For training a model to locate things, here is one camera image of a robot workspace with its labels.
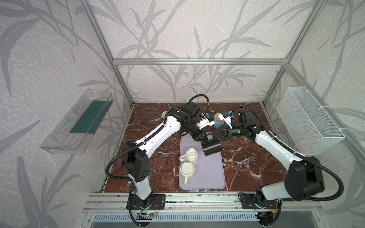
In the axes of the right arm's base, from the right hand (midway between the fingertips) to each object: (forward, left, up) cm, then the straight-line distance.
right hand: (213, 133), depth 75 cm
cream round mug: (-14, +14, -14) cm, 25 cm away
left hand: (-2, +4, -2) cm, 5 cm away
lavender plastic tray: (-13, +1, -21) cm, 25 cm away
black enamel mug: (-6, +1, -3) cm, 7 cm away
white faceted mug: (-8, +12, -11) cm, 18 cm away
